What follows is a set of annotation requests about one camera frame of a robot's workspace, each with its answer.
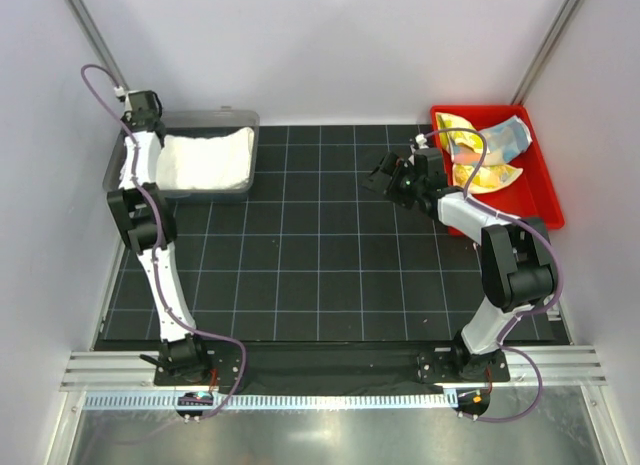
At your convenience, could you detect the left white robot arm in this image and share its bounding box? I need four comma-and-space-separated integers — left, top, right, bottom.
107, 87, 212, 385

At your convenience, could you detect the clear plastic bin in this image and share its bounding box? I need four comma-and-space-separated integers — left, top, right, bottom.
102, 106, 262, 204

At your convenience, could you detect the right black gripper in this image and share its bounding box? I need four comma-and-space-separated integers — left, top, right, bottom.
360, 152, 424, 210

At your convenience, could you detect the aluminium front rail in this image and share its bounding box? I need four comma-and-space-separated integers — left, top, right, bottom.
61, 345, 607, 390

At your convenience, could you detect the right aluminium frame post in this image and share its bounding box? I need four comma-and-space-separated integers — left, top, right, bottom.
511, 0, 585, 105

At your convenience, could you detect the slotted cable duct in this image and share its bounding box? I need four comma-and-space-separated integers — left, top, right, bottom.
84, 390, 458, 412

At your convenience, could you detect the white pink towel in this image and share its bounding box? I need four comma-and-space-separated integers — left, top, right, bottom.
119, 127, 255, 192

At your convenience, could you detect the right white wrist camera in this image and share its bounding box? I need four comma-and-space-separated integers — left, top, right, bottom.
413, 134, 429, 149

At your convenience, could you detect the left aluminium frame post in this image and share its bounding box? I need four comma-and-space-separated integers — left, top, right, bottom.
58, 0, 155, 138

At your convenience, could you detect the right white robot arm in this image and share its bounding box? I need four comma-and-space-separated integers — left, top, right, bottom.
363, 149, 560, 381

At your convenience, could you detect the aluminium frame post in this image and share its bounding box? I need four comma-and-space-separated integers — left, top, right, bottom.
58, 0, 155, 138
511, 0, 585, 105

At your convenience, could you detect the yellow patterned towel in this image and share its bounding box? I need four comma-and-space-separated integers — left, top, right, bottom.
436, 113, 523, 194

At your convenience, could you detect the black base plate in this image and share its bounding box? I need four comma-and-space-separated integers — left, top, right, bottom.
143, 341, 510, 397

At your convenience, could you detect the red plastic bin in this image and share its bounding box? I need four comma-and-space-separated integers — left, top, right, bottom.
430, 105, 565, 230

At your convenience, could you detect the blue patterned towel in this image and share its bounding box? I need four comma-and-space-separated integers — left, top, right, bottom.
480, 115, 533, 166

